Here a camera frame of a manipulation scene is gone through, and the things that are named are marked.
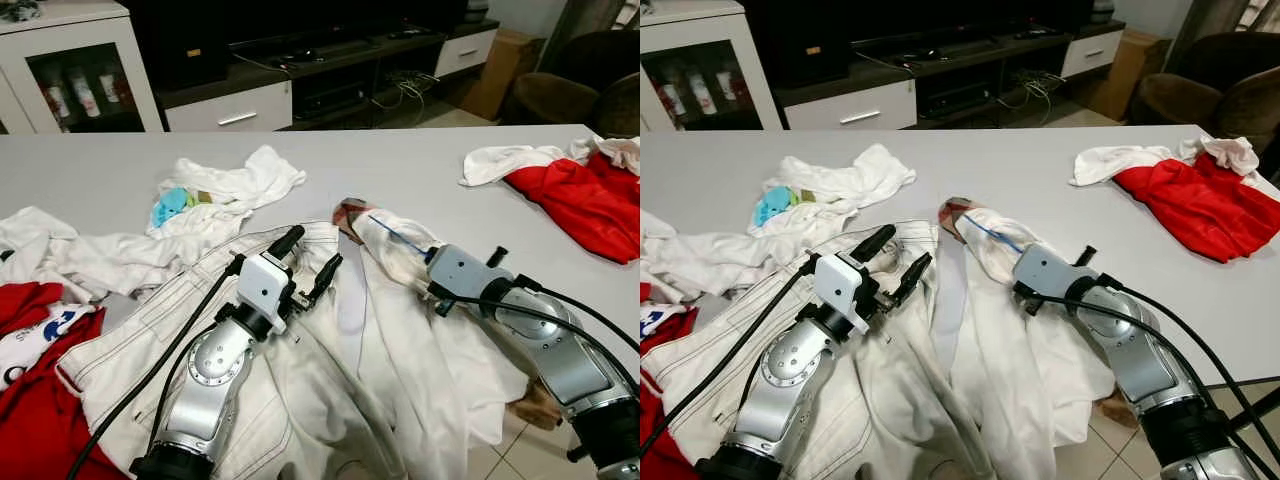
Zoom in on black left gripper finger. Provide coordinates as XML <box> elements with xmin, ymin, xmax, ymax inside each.
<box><xmin>305</xmin><ymin>252</ymin><xmax>345</xmax><ymax>304</ymax></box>
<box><xmin>264</xmin><ymin>225</ymin><xmax>307</xmax><ymax>263</ymax></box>
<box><xmin>893</xmin><ymin>252</ymin><xmax>934</xmax><ymax>307</ymax></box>
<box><xmin>848</xmin><ymin>224</ymin><xmax>899</xmax><ymax>264</ymax></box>

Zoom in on white mesh jersey brown print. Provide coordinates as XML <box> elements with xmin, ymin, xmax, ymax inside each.
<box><xmin>333</xmin><ymin>197</ymin><xmax>533</xmax><ymax>480</ymax></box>
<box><xmin>938</xmin><ymin>197</ymin><xmax>1138</xmax><ymax>480</ymax></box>

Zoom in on blue plastic hanger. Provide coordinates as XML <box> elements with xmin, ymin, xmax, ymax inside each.
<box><xmin>973</xmin><ymin>213</ymin><xmax>1026</xmax><ymax>255</ymax></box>
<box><xmin>367</xmin><ymin>213</ymin><xmax>429</xmax><ymax>258</ymax></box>

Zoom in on plain red shirt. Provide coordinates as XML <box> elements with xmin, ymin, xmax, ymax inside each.
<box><xmin>1112</xmin><ymin>150</ymin><xmax>1280</xmax><ymax>265</ymax></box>
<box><xmin>503</xmin><ymin>150</ymin><xmax>641</xmax><ymax>266</ymax></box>

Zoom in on white garment with teal patch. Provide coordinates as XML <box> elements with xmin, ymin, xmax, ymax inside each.
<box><xmin>755</xmin><ymin>143</ymin><xmax>918</xmax><ymax>238</ymax></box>
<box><xmin>148</xmin><ymin>145</ymin><xmax>308</xmax><ymax>238</ymax></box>

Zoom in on cream white jeans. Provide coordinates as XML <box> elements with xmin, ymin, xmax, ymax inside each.
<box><xmin>55</xmin><ymin>220</ymin><xmax>406</xmax><ymax>480</ymax></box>
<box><xmin>663</xmin><ymin>220</ymin><xmax>1001</xmax><ymax>480</ymax></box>

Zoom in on teal cloth patch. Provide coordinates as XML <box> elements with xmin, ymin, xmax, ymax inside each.
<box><xmin>150</xmin><ymin>186</ymin><xmax>198</xmax><ymax>231</ymax></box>

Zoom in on wide white console drawer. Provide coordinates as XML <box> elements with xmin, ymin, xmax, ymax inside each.
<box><xmin>783</xmin><ymin>78</ymin><xmax>918</xmax><ymax>132</ymax></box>
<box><xmin>163</xmin><ymin>80</ymin><xmax>294</xmax><ymax>134</ymax></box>

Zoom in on black set-top box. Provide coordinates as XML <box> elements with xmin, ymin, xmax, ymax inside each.
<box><xmin>918</xmin><ymin>82</ymin><xmax>996</xmax><ymax>116</ymax></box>
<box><xmin>295</xmin><ymin>85</ymin><xmax>373</xmax><ymax>119</ymax></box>

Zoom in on plain white t-shirt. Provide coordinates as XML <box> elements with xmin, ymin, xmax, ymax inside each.
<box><xmin>460</xmin><ymin>145</ymin><xmax>569</xmax><ymax>189</ymax></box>
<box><xmin>1070</xmin><ymin>145</ymin><xmax>1173</xmax><ymax>189</ymax></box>

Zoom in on white crumpled shirt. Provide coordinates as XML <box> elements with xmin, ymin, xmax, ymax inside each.
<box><xmin>640</xmin><ymin>208</ymin><xmax>816</xmax><ymax>304</ymax></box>
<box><xmin>0</xmin><ymin>207</ymin><xmax>216</xmax><ymax>304</ymax></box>

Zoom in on black speaker box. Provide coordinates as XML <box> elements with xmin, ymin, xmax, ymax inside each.
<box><xmin>742</xmin><ymin>0</ymin><xmax>853</xmax><ymax>91</ymax></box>
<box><xmin>118</xmin><ymin>0</ymin><xmax>233</xmax><ymax>93</ymax></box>

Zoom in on black television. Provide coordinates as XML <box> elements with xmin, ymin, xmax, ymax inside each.
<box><xmin>850</xmin><ymin>0</ymin><xmax>1096</xmax><ymax>43</ymax></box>
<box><xmin>228</xmin><ymin>0</ymin><xmax>491</xmax><ymax>46</ymax></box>

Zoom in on brown cardboard box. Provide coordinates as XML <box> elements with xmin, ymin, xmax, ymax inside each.
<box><xmin>460</xmin><ymin>28</ymin><xmax>543</xmax><ymax>123</ymax></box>

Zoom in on brown armchair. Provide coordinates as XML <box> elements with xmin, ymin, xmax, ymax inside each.
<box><xmin>500</xmin><ymin>30</ymin><xmax>641</xmax><ymax>139</ymax></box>
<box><xmin>1130</xmin><ymin>32</ymin><xmax>1280</xmax><ymax>153</ymax></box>

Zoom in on red garment with white trim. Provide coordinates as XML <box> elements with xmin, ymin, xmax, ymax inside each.
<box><xmin>640</xmin><ymin>282</ymin><xmax>703</xmax><ymax>480</ymax></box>
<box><xmin>0</xmin><ymin>282</ymin><xmax>133</xmax><ymax>480</ymax></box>

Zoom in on small white console drawer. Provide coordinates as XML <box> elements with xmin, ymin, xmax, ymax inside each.
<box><xmin>1060</xmin><ymin>28</ymin><xmax>1125</xmax><ymax>79</ymax></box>
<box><xmin>433</xmin><ymin>28</ymin><xmax>499</xmax><ymax>79</ymax></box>

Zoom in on white glass door cabinet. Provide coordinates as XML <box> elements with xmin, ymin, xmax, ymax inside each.
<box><xmin>640</xmin><ymin>0</ymin><xmax>784</xmax><ymax>134</ymax></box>
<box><xmin>0</xmin><ymin>0</ymin><xmax>166</xmax><ymax>135</ymax></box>

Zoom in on grey brown curtain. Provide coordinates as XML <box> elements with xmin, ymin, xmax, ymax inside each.
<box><xmin>540</xmin><ymin>0</ymin><xmax>641</xmax><ymax>71</ymax></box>
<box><xmin>1165</xmin><ymin>0</ymin><xmax>1280</xmax><ymax>71</ymax></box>

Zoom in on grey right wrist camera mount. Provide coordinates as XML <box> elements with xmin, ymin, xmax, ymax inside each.
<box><xmin>1012</xmin><ymin>244</ymin><xmax>1079</xmax><ymax>303</ymax></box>
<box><xmin>426</xmin><ymin>244</ymin><xmax>493</xmax><ymax>303</ymax></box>

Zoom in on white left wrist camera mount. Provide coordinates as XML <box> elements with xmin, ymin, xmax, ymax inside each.
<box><xmin>236</xmin><ymin>252</ymin><xmax>297</xmax><ymax>316</ymax></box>
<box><xmin>812</xmin><ymin>252</ymin><xmax>881</xmax><ymax>338</ymax></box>

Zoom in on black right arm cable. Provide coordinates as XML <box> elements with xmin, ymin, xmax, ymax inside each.
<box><xmin>430</xmin><ymin>275</ymin><xmax>641</xmax><ymax>401</ymax></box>
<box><xmin>1020</xmin><ymin>272</ymin><xmax>1280</xmax><ymax>480</ymax></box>

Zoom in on white cable tangle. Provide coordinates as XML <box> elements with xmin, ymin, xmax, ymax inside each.
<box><xmin>998</xmin><ymin>68</ymin><xmax>1066</xmax><ymax>111</ymax></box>
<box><xmin>372</xmin><ymin>68</ymin><xmax>443</xmax><ymax>113</ymax></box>

